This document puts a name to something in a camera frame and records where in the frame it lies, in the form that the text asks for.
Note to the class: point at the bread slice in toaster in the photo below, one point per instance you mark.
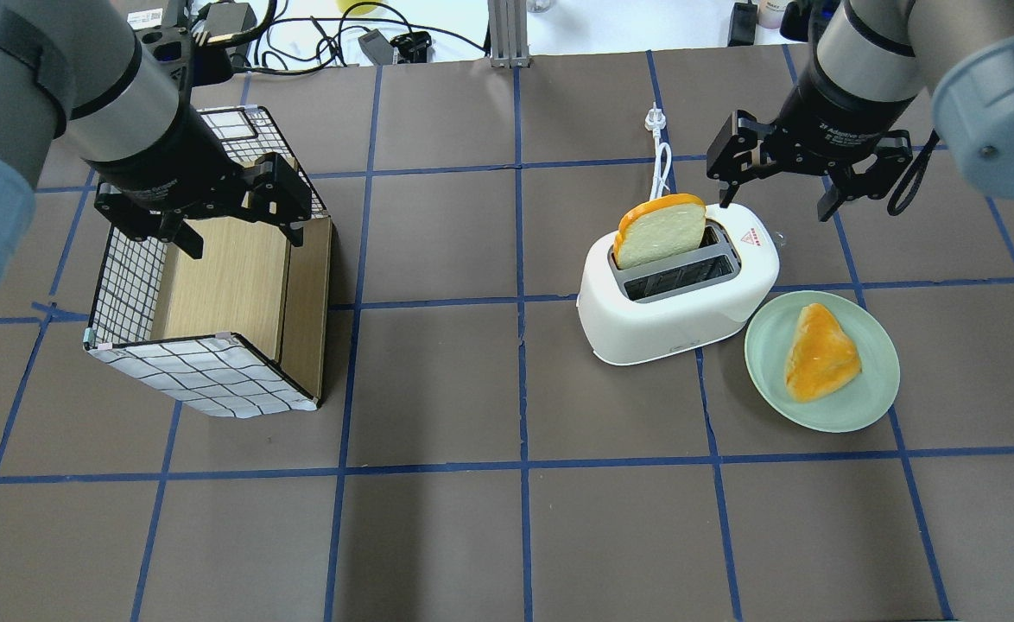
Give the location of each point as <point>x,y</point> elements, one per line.
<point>659,229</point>

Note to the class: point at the wire basket with wooden shelf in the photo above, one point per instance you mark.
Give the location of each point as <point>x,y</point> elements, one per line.
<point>240,331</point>

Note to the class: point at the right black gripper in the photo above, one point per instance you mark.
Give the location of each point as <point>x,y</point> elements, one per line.
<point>833,118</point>

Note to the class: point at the bread slice on plate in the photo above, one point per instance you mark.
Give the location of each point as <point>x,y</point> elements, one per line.
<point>822,357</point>

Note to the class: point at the white toaster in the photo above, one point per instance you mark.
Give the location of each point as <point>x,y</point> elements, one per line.
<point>682,302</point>

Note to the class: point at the black power adapter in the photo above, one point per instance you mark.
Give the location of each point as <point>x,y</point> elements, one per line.
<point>377,48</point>

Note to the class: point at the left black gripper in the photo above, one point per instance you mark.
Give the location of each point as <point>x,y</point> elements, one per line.
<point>172,162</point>

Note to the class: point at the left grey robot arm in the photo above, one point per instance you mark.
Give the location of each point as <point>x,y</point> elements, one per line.
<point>79,69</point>

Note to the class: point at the light green plate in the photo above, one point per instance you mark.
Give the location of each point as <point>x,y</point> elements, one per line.
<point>856,405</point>

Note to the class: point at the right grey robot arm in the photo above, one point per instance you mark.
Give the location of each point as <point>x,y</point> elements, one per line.
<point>886,83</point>

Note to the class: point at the aluminium frame post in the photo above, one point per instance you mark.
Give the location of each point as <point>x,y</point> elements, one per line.
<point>508,35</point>

